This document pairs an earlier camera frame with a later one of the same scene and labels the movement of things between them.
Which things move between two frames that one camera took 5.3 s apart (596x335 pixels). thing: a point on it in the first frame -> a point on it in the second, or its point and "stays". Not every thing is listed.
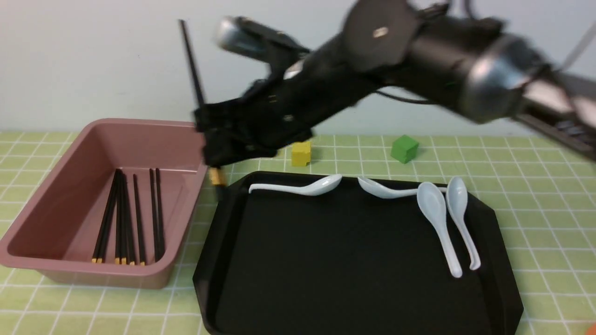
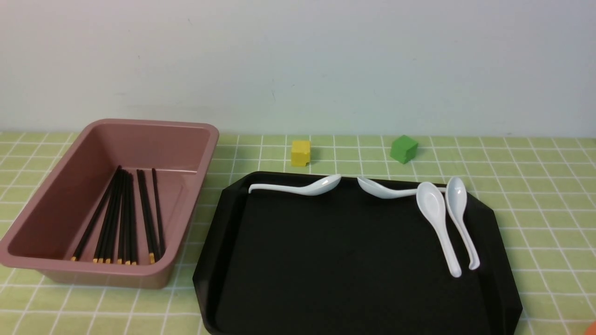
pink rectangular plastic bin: [56, 232] stays
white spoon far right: [457, 197] stays
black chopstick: [118, 202] -> [110, 249]
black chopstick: [218, 175] -> [92, 228]
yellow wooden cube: [301, 153] stays
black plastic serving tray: [293, 263] stays
